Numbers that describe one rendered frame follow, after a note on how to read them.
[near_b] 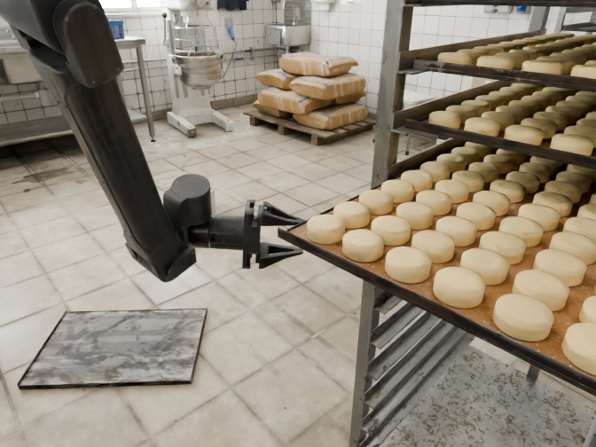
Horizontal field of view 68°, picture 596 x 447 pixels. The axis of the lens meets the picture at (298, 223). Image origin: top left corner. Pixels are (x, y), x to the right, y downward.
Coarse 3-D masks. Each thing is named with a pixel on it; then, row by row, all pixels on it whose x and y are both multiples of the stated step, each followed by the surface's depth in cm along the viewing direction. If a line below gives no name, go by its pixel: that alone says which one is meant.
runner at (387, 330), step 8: (408, 304) 100; (400, 312) 98; (408, 312) 100; (416, 312) 100; (384, 320) 93; (392, 320) 96; (400, 320) 97; (408, 320) 97; (376, 328) 91; (384, 328) 94; (392, 328) 95; (400, 328) 95; (376, 336) 93; (384, 336) 93; (392, 336) 93; (376, 344) 91; (384, 344) 91
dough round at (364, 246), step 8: (352, 232) 54; (360, 232) 54; (368, 232) 54; (376, 232) 54; (344, 240) 53; (352, 240) 52; (360, 240) 52; (368, 240) 52; (376, 240) 52; (344, 248) 53; (352, 248) 51; (360, 248) 51; (368, 248) 51; (376, 248) 51; (352, 256) 52; (360, 256) 51; (368, 256) 51; (376, 256) 52
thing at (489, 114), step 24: (480, 96) 82; (504, 96) 83; (528, 96) 82; (552, 96) 83; (576, 96) 82; (432, 120) 70; (456, 120) 68; (480, 120) 67; (504, 120) 68; (528, 120) 67; (552, 120) 68; (576, 120) 73; (552, 144) 60; (576, 144) 57
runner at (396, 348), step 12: (420, 324) 110; (432, 324) 110; (408, 336) 106; (420, 336) 106; (396, 348) 102; (408, 348) 102; (372, 360) 95; (384, 360) 99; (396, 360) 99; (372, 372) 96; (384, 372) 96
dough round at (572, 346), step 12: (576, 324) 39; (588, 324) 39; (576, 336) 38; (588, 336) 38; (564, 348) 38; (576, 348) 37; (588, 348) 37; (576, 360) 37; (588, 360) 36; (588, 372) 37
